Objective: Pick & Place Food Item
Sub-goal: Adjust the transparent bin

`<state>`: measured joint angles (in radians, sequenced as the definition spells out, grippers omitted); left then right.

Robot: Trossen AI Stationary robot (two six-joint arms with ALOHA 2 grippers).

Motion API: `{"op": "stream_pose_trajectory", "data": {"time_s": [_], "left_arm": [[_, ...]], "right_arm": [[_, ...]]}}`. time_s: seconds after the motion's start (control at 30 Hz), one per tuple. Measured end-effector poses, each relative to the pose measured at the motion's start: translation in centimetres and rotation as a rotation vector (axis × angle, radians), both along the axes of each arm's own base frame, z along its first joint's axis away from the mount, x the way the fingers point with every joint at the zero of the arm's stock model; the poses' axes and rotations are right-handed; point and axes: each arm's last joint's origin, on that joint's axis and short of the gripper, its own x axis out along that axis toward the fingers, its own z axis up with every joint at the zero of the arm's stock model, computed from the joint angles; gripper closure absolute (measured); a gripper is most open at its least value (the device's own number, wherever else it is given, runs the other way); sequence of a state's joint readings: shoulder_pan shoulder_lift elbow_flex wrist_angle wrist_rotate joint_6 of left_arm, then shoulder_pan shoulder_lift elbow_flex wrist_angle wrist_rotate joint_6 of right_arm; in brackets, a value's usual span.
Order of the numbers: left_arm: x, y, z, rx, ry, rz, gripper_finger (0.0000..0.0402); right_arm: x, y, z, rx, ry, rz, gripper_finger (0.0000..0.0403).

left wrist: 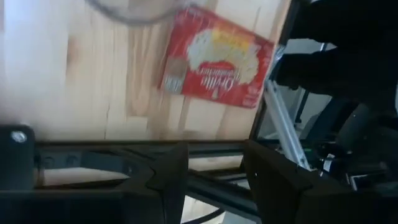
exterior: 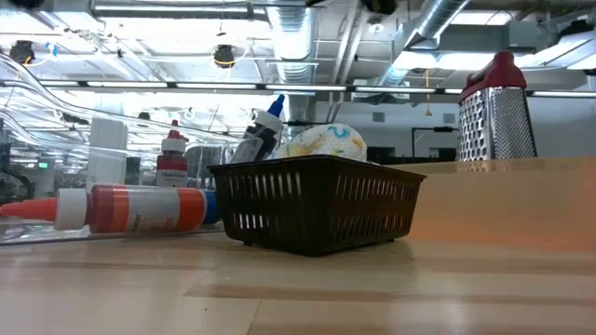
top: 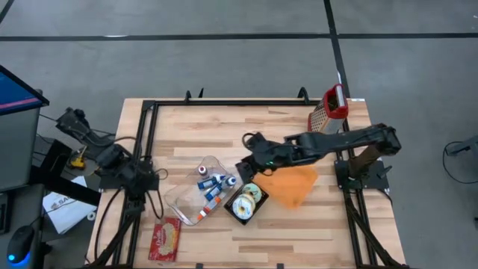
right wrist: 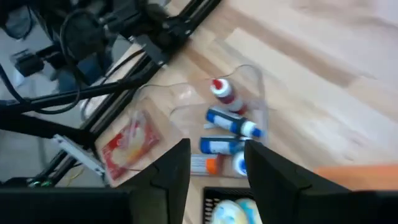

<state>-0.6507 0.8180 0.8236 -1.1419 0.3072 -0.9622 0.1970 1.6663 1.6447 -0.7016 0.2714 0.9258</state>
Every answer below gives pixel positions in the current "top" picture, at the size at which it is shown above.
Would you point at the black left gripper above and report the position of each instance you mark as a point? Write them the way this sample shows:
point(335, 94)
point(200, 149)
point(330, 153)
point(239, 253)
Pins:
point(142, 179)

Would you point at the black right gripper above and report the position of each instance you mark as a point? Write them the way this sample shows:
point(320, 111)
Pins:
point(272, 155)

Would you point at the small blue paint bottle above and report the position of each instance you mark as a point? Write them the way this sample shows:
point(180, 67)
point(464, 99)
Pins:
point(231, 181)
point(213, 193)
point(207, 183)

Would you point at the white frosted toy donut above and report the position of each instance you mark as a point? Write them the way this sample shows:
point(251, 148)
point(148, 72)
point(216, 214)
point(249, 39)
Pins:
point(237, 211)

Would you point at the dark red paint bottle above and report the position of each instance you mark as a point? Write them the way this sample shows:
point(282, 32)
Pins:
point(202, 170)

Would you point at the red bottle orange cap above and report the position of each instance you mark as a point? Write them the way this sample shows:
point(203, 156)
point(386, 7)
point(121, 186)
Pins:
point(209, 208)

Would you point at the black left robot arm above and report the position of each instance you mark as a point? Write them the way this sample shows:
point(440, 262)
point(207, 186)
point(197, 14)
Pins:
point(112, 158)

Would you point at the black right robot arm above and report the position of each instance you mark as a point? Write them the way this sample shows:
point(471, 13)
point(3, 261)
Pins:
point(347, 139)

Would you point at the black mesh tray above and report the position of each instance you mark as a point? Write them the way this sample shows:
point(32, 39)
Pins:
point(227, 205)

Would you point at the clear plastic container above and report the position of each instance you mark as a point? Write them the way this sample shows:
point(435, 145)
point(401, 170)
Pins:
point(183, 201)

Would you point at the white tape roll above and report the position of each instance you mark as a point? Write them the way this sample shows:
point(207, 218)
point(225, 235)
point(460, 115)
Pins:
point(91, 216)

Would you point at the red popcorn bag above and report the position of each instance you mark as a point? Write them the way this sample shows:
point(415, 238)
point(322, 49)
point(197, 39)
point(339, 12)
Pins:
point(165, 239)

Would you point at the black metal stand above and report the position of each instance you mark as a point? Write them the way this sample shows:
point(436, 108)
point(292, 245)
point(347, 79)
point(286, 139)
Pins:
point(67, 188)

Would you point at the white printed paper bag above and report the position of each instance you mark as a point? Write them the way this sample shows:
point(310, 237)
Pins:
point(65, 213)

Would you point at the red steel box grater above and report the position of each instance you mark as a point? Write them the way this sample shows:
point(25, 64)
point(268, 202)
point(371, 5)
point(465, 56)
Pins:
point(332, 112)

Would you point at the grey computer desk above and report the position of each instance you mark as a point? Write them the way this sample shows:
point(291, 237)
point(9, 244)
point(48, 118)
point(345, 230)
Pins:
point(22, 209)

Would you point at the computer monitor blue screen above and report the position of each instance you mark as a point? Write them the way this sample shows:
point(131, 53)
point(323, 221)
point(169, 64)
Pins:
point(18, 142)

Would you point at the white label sticker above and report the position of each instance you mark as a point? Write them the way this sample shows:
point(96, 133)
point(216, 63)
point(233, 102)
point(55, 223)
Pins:
point(357, 99)

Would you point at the black computer mouse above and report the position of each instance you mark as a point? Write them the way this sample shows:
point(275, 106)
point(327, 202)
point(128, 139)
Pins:
point(20, 243)

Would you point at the black aluminium table frame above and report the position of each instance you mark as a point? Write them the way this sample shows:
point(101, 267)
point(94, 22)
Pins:
point(242, 102)

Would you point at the black frame hook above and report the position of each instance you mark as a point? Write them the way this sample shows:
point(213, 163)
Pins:
point(201, 94)
point(187, 96)
point(304, 91)

